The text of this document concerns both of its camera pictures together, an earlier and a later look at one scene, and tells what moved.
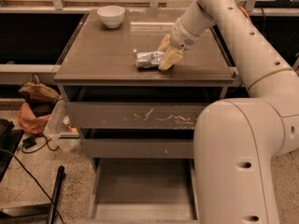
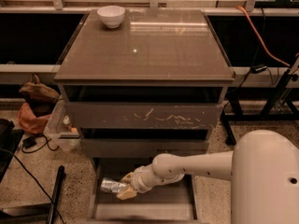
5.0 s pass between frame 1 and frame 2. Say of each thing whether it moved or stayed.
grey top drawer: stayed
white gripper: moved
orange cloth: stayed
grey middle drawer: stayed
